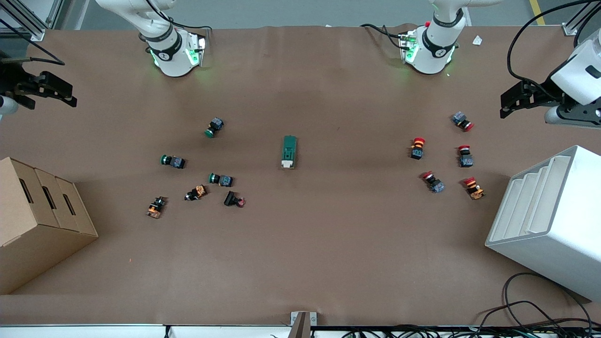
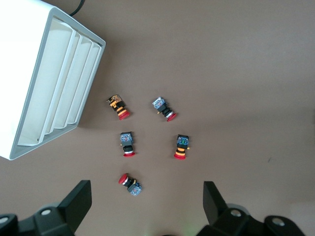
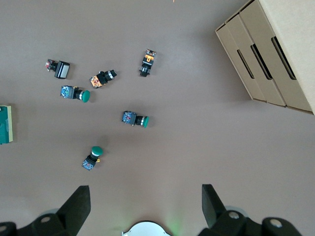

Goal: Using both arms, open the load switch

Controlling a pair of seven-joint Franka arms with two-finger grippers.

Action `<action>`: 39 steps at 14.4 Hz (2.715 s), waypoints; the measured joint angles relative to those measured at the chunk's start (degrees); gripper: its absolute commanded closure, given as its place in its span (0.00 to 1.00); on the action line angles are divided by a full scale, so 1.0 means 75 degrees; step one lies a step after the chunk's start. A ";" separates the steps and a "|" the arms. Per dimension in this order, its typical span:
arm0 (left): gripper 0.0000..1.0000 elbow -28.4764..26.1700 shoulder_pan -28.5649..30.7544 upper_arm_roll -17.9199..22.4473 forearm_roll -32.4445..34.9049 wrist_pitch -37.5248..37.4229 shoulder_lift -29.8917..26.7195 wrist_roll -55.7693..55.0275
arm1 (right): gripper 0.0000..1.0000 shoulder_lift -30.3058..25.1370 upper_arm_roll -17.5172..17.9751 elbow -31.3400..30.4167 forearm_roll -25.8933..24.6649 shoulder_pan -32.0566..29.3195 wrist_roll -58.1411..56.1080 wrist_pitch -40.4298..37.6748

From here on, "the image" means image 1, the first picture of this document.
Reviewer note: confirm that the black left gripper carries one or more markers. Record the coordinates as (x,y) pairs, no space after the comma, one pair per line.
(541,94)

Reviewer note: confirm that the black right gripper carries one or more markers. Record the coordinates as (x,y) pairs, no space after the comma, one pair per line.
(14,76)

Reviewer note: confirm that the green terminal block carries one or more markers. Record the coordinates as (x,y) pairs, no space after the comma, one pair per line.
(289,148)

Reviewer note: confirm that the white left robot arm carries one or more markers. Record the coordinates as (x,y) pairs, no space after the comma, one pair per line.
(429,54)

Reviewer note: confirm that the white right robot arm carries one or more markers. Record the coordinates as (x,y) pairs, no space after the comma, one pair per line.
(171,58)

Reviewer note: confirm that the red push button blue block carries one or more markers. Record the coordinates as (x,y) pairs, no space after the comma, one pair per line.
(434,183)
(461,120)
(466,158)

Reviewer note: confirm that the small white paper scrap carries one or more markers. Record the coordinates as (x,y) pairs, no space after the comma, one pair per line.
(477,40)

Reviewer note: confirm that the red mushroom button orange block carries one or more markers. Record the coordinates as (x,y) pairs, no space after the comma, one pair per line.
(474,188)

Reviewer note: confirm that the red mushroom button black block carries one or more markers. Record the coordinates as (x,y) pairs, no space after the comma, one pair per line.
(417,149)

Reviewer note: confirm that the white stepped storage rack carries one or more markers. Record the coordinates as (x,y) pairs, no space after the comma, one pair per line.
(558,220)

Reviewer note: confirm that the green push button blue block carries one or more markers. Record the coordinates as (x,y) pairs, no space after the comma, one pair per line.
(222,180)
(174,162)
(215,126)

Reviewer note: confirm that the brown cardboard box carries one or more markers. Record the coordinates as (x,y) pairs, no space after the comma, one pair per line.
(33,234)

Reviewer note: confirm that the black push button orange block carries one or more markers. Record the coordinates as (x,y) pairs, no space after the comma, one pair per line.
(156,207)
(196,192)

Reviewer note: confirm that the black square button red terminals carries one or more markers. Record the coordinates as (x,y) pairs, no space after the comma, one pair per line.
(231,198)

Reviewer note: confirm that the brown paper table cover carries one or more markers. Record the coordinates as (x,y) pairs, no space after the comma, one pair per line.
(328,234)

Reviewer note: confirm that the aluminium frame profile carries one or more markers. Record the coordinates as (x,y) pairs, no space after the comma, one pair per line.
(33,28)
(570,29)

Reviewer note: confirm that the white table edge rail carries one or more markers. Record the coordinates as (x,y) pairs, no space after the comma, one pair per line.
(94,332)

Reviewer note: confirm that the aluminium camera post with bracket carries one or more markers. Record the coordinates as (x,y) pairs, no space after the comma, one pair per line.
(302,324)

